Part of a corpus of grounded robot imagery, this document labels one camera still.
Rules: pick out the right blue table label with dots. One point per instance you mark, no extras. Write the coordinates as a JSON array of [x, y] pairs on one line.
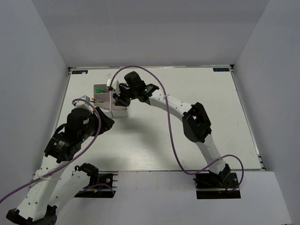
[[220, 69]]

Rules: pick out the blue table label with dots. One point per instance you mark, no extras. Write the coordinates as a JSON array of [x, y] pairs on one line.
[[79, 72], [220, 69]]

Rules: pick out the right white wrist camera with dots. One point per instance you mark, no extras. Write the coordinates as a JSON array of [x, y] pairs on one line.
[[113, 85]]

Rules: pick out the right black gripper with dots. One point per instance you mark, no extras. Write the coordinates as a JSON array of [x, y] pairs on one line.
[[120, 101]]

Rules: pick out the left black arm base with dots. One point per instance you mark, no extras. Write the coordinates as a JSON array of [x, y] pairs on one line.
[[105, 187]]

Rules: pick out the left blue table label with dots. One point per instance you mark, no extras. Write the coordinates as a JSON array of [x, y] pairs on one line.
[[79, 72]]

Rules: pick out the red gel pen refill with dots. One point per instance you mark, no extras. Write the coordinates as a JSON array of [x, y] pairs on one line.
[[96, 100]]

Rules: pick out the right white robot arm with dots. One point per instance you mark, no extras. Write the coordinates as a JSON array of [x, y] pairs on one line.
[[195, 121]]

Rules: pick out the white compartment container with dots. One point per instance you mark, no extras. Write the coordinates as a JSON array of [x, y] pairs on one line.
[[117, 111], [105, 97]]

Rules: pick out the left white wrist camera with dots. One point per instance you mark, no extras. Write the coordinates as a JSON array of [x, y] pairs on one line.
[[84, 103]]

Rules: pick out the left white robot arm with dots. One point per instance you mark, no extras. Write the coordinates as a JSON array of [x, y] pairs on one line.
[[43, 201]]

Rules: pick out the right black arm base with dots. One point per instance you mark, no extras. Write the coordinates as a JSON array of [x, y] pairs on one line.
[[209, 189]]

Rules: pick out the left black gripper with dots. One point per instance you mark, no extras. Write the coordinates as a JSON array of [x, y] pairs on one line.
[[106, 123]]

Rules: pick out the white right compartment container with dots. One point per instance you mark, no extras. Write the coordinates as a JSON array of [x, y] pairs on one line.
[[117, 111]]

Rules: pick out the white left compartment container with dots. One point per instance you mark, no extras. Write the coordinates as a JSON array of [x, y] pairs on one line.
[[105, 97]]

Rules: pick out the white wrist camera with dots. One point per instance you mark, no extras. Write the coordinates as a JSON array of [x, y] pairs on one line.
[[84, 103], [113, 85]]

